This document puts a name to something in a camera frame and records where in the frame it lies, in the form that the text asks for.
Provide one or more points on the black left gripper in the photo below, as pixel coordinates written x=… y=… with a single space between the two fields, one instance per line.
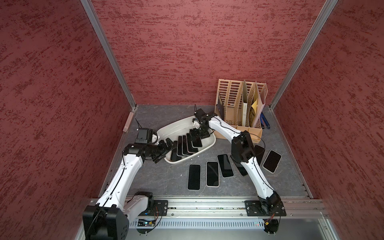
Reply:
x=164 y=150

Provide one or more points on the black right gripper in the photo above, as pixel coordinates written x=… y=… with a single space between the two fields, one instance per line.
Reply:
x=195 y=130

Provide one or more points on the black phone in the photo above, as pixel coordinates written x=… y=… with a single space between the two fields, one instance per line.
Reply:
x=241 y=169
x=225 y=166

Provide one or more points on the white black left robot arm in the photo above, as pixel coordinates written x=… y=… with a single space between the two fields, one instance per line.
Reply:
x=106 y=220

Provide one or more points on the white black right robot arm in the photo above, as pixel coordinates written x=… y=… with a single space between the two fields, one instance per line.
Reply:
x=243 y=152

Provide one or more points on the dark blue booklet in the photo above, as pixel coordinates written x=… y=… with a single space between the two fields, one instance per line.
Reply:
x=220 y=107

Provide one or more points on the beige file folder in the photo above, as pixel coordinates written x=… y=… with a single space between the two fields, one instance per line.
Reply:
x=245 y=104

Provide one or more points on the beige plastic desk organizer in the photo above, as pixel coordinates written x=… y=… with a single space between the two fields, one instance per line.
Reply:
x=231 y=92

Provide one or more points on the yellow paper envelope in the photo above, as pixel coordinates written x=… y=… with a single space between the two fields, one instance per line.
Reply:
x=254 y=107

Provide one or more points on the pink block at wall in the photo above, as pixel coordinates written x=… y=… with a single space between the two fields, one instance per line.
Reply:
x=128 y=122

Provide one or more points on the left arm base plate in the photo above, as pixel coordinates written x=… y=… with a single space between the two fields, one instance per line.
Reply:
x=159 y=208

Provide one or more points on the aluminium front rail frame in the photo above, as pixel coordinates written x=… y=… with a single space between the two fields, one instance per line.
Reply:
x=230 y=213

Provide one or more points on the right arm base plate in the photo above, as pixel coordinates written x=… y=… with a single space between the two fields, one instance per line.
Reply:
x=260 y=209

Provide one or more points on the left aluminium corner post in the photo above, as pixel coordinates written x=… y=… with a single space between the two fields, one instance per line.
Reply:
x=96 y=24

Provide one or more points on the aluminium corner post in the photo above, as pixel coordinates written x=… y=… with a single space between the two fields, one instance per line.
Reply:
x=96 y=24
x=321 y=19

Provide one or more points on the right aluminium corner post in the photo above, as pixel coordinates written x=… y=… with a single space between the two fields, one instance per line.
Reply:
x=321 y=19

